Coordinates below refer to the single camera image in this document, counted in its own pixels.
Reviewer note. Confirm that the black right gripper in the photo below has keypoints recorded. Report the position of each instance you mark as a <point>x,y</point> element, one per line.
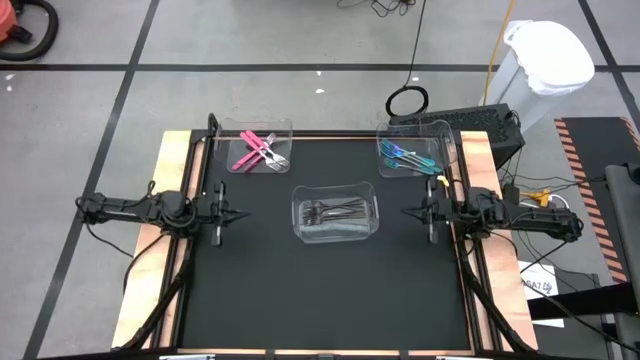
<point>442,212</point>

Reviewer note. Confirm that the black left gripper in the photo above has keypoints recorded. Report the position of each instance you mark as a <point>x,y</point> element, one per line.
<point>207,212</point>

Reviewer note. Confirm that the black metal fork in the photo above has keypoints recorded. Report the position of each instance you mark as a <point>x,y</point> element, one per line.
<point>320,221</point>
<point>330,216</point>
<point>350,211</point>
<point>345,204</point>

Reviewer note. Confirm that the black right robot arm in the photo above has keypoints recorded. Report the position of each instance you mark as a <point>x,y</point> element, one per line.
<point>525,217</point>

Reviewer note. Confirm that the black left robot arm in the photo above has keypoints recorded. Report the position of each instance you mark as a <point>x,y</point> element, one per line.
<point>125,210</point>

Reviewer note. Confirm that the yellow tape tag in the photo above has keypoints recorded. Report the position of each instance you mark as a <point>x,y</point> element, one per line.
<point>443,181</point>

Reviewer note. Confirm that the clear plastic bin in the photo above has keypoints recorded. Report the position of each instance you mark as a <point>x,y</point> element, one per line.
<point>225,150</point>
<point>445,130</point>
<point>335,235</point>

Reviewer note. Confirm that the black power adapter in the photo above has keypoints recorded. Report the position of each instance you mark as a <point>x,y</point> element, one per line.
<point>511,191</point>

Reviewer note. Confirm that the black computer tower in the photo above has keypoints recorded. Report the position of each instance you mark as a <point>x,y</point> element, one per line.
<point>485,125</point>

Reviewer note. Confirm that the yellow power plug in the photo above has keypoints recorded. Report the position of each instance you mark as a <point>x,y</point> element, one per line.
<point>537,195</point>

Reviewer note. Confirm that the white paper sheet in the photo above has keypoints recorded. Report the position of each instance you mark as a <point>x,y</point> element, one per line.
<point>537,272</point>

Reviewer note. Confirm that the black mat red striped edge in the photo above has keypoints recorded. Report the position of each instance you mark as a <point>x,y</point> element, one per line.
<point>595,145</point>

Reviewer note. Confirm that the trash can with white bag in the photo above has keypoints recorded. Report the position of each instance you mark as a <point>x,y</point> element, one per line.
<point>550,55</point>

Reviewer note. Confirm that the orange vacuum cleaner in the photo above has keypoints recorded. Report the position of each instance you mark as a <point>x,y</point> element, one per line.
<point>6,22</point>

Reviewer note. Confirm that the black corner post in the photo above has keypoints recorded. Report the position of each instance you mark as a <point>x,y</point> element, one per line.
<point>213,122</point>

